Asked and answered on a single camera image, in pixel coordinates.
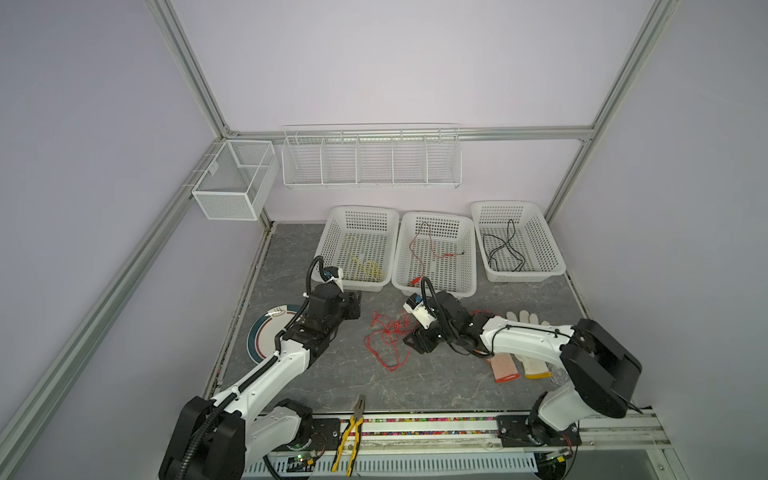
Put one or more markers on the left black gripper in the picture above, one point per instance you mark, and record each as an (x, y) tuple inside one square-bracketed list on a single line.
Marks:
[(353, 304)]

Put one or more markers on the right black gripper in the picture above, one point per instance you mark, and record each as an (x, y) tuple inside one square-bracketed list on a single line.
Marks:
[(420, 341)]

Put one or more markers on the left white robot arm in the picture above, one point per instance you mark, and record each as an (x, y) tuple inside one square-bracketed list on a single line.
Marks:
[(218, 438)]

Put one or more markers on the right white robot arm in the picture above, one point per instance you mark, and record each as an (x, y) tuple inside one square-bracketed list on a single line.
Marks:
[(602, 373)]

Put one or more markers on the orange coated work glove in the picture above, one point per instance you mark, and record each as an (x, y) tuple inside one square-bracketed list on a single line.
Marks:
[(504, 368)]

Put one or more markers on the left white plastic basket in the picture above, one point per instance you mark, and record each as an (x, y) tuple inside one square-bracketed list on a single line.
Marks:
[(361, 240)]

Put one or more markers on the white plastic basket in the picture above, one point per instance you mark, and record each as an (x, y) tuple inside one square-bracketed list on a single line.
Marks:
[(440, 247), (515, 242), (361, 240)]

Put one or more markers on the middle white plastic basket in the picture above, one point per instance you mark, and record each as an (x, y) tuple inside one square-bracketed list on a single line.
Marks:
[(440, 247)]

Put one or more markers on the green rimmed white plate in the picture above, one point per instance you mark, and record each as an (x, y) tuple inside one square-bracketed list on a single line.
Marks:
[(260, 343)]

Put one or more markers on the white yellow-cuffed work glove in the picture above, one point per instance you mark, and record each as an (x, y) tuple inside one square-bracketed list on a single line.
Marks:
[(532, 368)]

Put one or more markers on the right white plastic basket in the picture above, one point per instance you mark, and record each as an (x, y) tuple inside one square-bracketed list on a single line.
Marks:
[(515, 242)]

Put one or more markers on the white mesh box basket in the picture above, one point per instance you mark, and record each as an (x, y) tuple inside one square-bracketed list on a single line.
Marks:
[(237, 181)]

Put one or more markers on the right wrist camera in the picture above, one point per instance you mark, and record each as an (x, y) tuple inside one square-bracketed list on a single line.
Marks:
[(416, 307)]

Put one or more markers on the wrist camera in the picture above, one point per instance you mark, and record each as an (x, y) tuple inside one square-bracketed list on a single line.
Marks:
[(333, 275), (416, 307)]

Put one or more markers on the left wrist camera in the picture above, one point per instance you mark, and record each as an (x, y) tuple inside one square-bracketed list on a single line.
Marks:
[(333, 275)]

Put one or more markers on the aluminium front rail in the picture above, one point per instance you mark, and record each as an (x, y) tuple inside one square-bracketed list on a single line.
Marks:
[(429, 434)]

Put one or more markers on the yellow handled pliers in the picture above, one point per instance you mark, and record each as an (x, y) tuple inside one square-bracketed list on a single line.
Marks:
[(354, 431)]

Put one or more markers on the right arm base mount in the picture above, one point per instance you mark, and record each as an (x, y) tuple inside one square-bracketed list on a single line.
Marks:
[(518, 430)]

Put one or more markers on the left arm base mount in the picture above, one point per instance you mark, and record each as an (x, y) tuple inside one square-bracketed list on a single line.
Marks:
[(321, 434)]

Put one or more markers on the long white wire shelf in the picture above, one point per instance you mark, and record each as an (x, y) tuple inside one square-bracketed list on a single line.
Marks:
[(418, 155)]

